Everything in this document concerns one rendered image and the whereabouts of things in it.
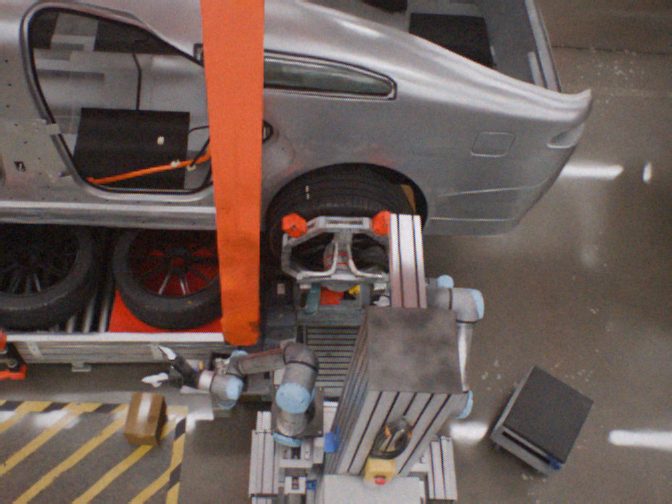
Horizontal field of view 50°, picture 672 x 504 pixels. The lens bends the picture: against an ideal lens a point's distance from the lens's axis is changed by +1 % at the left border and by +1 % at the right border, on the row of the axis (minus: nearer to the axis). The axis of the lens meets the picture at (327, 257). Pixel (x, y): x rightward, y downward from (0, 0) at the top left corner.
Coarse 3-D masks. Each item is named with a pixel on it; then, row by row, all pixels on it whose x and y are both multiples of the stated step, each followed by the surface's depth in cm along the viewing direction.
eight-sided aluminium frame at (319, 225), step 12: (324, 216) 322; (312, 228) 321; (324, 228) 319; (336, 228) 320; (348, 228) 320; (360, 228) 320; (372, 228) 323; (288, 240) 329; (300, 240) 328; (384, 240) 330; (288, 252) 336; (288, 264) 345; (300, 264) 357; (372, 264) 358
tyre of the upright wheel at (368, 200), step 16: (304, 176) 332; (320, 176) 329; (336, 176) 327; (352, 176) 328; (368, 176) 332; (288, 192) 334; (304, 192) 327; (320, 192) 323; (336, 192) 322; (352, 192) 323; (368, 192) 327; (384, 192) 333; (272, 208) 345; (288, 208) 330; (304, 208) 322; (320, 208) 321; (336, 208) 321; (352, 208) 321; (368, 208) 322; (384, 208) 327; (400, 208) 344; (272, 224) 340; (272, 240) 342
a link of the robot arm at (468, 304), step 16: (448, 288) 286; (464, 304) 283; (480, 304) 283; (464, 320) 284; (464, 336) 287; (464, 352) 288; (464, 368) 289; (464, 384) 291; (464, 400) 290; (448, 416) 292; (464, 416) 292
